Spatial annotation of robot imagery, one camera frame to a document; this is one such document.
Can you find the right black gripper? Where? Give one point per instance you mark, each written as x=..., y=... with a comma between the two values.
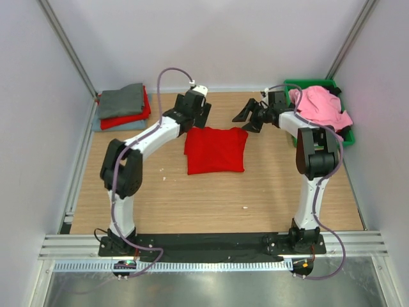
x=252, y=106

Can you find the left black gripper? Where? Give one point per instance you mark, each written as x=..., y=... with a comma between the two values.
x=202, y=116

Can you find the red t shirt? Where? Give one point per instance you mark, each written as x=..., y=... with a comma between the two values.
x=211, y=150
x=115, y=122

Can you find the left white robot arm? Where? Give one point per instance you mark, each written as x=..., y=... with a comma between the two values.
x=122, y=168

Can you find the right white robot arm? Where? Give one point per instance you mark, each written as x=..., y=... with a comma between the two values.
x=316, y=160

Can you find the green plastic bin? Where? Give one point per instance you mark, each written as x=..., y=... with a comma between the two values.
x=294, y=87

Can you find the pink t shirt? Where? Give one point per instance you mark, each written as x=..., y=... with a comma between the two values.
x=318, y=105

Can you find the folded grey t shirt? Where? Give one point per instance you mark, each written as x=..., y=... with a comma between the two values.
x=128, y=100

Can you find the folded red t shirt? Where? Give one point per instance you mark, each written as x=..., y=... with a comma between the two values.
x=115, y=122

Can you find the folded blue-grey t shirt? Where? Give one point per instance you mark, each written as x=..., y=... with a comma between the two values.
x=138, y=125

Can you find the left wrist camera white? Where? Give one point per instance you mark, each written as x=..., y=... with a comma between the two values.
x=203, y=90

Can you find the aluminium front rail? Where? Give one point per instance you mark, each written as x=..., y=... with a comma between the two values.
x=76, y=247

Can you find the right aluminium frame post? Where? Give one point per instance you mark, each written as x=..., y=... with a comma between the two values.
x=357, y=26

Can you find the aluminium frame post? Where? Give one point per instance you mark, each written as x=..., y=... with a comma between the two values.
x=357, y=26
x=66, y=43

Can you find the left aluminium frame post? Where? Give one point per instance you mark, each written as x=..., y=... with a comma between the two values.
x=66, y=43

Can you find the white slotted cable duct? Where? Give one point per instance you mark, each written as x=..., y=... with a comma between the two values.
x=127, y=266

